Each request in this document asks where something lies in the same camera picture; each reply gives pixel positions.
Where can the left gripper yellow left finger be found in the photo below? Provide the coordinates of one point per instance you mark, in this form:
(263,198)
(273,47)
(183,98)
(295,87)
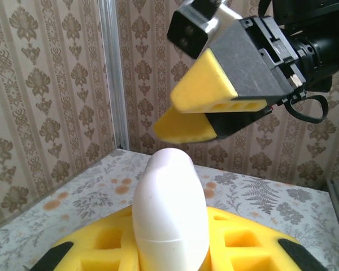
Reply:
(84,245)

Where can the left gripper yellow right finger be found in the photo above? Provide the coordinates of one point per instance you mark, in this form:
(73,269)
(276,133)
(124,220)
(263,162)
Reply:
(268,248)

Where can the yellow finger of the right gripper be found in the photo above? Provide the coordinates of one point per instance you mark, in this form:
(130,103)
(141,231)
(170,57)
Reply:
(186,127)
(243,65)

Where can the white earbud charging case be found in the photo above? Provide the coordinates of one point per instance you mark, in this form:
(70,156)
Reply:
(169,203)

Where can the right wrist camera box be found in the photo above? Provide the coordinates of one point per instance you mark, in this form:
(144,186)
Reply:
(192,28)

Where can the aluminium frame post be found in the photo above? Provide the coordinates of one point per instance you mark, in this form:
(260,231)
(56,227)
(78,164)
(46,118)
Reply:
(113,70)

